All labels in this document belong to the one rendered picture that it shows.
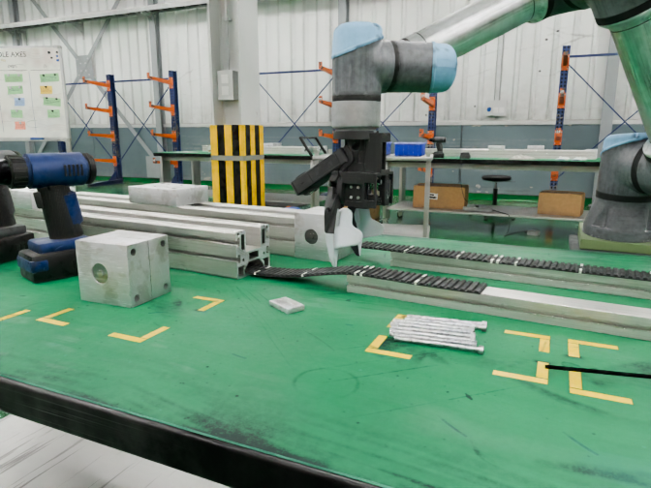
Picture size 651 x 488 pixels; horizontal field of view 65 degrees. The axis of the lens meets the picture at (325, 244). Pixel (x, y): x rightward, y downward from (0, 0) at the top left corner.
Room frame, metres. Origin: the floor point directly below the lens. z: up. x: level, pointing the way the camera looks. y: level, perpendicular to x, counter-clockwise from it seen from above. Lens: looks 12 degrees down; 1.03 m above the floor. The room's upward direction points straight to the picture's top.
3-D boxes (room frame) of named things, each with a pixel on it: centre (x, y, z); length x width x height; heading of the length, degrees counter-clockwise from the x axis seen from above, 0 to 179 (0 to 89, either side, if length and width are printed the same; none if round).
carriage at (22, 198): (1.22, 0.70, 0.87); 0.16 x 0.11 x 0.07; 61
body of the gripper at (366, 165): (0.81, -0.05, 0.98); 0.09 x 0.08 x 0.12; 61
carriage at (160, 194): (1.27, 0.39, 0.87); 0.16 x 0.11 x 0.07; 61
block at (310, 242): (1.07, -0.01, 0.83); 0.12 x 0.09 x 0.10; 151
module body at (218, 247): (1.10, 0.48, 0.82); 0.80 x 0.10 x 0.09; 61
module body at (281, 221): (1.27, 0.39, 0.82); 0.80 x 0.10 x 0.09; 61
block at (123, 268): (0.79, 0.31, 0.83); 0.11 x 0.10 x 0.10; 158
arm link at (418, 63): (0.86, -0.14, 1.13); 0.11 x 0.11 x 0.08; 16
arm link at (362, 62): (0.81, -0.05, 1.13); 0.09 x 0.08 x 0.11; 106
